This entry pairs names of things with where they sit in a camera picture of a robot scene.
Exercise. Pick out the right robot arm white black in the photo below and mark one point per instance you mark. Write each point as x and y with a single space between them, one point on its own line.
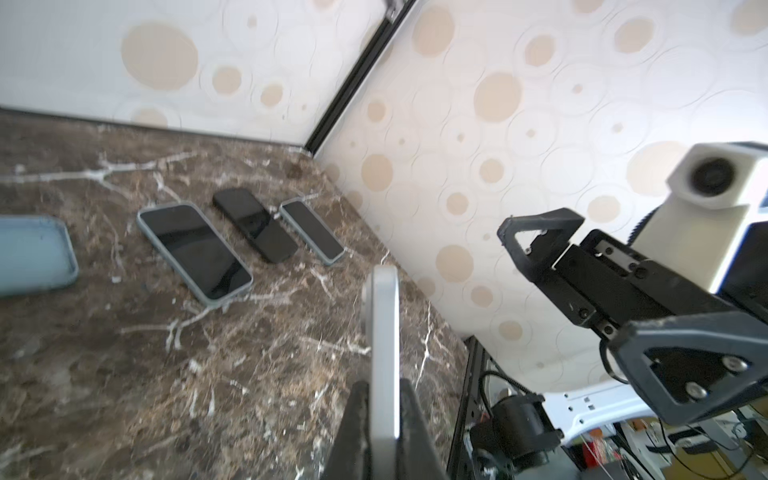
522 428

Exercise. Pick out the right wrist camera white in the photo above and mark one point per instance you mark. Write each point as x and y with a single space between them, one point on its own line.
716 192

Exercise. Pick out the right black frame post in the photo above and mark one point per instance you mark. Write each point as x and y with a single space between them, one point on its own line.
373 50

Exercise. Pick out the black phone case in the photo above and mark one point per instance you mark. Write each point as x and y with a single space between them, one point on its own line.
255 223

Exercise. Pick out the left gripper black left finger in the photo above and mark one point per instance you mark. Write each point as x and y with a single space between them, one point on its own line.
350 455

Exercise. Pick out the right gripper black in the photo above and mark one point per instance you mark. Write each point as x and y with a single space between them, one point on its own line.
689 354

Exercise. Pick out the light blue case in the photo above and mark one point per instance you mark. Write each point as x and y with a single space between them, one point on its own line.
37 255
195 252
312 231

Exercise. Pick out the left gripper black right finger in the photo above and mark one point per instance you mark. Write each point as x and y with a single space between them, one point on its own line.
417 455

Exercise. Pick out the black phone front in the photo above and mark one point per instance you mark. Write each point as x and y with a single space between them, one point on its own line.
255 223

